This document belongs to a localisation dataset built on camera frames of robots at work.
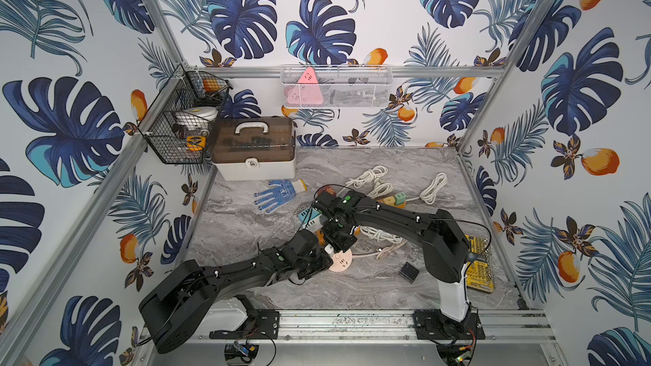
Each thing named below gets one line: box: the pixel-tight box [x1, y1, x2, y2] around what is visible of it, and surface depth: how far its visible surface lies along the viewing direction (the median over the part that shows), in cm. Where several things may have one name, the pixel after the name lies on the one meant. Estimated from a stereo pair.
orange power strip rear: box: [383, 192, 407, 209], surface depth 97 cm
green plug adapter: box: [394, 191, 407, 206], surface depth 97 cm
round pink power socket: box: [328, 248, 353, 272], surface depth 85 cm
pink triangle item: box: [286, 66, 324, 106], surface depth 92 cm
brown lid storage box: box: [211, 116, 296, 182], surface depth 100 cm
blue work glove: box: [254, 178, 308, 214], surface depth 106 cm
